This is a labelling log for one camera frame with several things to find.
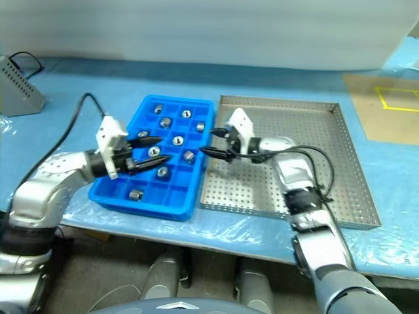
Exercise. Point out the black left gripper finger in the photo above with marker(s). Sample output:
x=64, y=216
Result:
x=144, y=142
x=150, y=163

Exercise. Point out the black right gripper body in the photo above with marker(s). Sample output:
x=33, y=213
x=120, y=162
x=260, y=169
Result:
x=233, y=144

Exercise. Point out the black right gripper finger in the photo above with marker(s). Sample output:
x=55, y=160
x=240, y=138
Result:
x=217, y=153
x=219, y=132

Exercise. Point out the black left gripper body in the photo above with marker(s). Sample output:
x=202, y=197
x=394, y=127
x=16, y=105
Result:
x=122, y=157

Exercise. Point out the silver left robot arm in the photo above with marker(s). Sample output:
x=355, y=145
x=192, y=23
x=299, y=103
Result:
x=49, y=176

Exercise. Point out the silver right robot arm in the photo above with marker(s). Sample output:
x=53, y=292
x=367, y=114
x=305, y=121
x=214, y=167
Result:
x=294, y=170

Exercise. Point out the blue plastic compartment tray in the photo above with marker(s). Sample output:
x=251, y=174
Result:
x=180, y=196

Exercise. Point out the grey perforated metal box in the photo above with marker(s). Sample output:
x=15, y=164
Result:
x=16, y=95

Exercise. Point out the perforated metal tray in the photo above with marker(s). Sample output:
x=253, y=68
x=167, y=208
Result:
x=311, y=131

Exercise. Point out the blue table cover sheet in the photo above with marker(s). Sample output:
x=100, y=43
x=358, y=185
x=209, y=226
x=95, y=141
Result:
x=65, y=98

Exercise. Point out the white backdrop board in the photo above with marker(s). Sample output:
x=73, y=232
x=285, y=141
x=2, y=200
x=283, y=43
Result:
x=196, y=29

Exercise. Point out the dark grey rounded shape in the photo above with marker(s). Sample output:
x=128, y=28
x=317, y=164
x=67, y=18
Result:
x=162, y=278
x=255, y=288

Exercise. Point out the brown mat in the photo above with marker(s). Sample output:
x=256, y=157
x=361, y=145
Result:
x=376, y=124

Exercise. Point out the grey-blue robot chest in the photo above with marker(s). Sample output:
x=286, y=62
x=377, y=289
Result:
x=173, y=307

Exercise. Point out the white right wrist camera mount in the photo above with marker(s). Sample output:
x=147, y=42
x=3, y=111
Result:
x=242, y=126

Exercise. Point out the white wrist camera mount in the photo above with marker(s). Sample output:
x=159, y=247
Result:
x=109, y=131
x=242, y=126

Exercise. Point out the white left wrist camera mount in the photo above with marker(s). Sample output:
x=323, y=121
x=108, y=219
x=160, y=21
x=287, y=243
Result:
x=109, y=131

